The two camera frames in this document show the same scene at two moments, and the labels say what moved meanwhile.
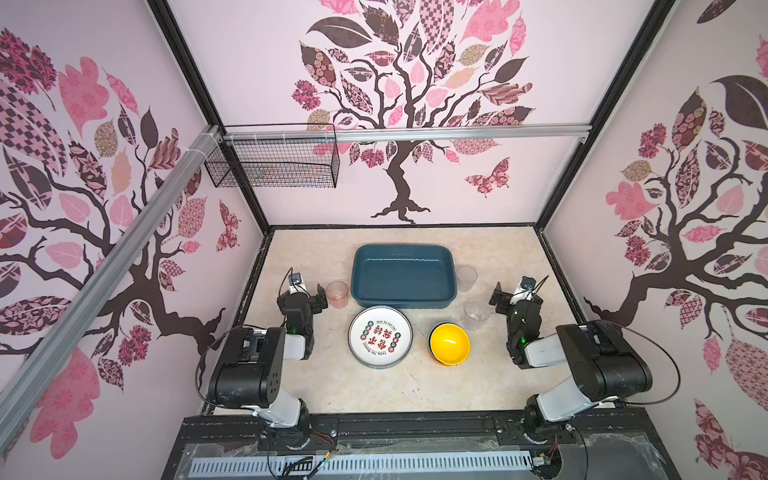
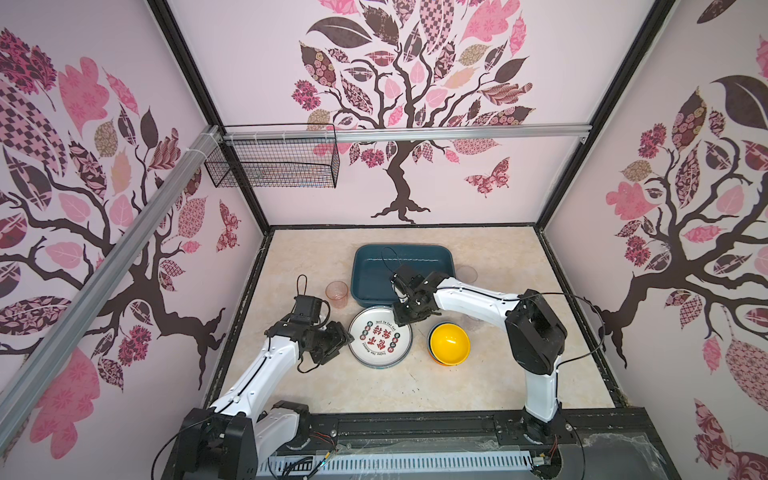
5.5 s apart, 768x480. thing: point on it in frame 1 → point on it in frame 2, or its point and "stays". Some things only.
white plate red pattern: (380, 336) stays
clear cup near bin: (466, 278) stays
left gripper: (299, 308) → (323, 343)
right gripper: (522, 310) → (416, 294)
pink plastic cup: (338, 293) stays
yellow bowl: (450, 344) stays
